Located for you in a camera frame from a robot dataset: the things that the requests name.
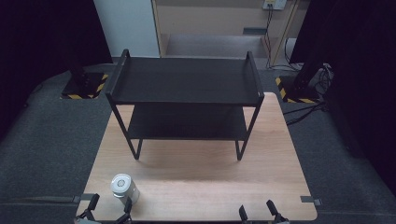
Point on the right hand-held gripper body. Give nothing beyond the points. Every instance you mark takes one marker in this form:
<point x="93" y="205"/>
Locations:
<point x="280" y="220"/>

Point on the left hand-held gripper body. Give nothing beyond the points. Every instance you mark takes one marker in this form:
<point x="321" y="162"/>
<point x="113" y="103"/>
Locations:
<point x="85" y="219"/>

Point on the white cylindrical can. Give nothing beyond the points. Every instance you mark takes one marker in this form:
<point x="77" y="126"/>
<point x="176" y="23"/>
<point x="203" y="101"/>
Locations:
<point x="124" y="188"/>

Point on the grey tape strip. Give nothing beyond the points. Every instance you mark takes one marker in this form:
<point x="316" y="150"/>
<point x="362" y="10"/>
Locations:
<point x="83" y="198"/>
<point x="310" y="200"/>

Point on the stand base with hazard tape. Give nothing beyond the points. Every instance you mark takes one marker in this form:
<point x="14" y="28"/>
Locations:
<point x="288" y="93"/>
<point x="74" y="93"/>

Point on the black two-tier shelf rack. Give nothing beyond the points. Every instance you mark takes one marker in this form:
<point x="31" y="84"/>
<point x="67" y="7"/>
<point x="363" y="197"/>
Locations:
<point x="186" y="81"/>

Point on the dark curtain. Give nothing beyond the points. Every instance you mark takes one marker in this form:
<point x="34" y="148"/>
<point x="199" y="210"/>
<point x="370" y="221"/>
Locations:
<point x="40" y="37"/>
<point x="358" y="77"/>

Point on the white panel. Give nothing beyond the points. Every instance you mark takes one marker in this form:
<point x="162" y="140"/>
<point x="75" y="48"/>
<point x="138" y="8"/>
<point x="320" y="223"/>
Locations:
<point x="127" y="28"/>

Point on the white power strip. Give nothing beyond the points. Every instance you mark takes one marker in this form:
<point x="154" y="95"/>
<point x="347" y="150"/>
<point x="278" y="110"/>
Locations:
<point x="275" y="3"/>

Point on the black stand post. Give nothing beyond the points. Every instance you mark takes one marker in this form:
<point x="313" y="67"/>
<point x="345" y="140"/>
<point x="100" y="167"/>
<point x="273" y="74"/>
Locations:
<point x="80" y="76"/>
<point x="306" y="74"/>

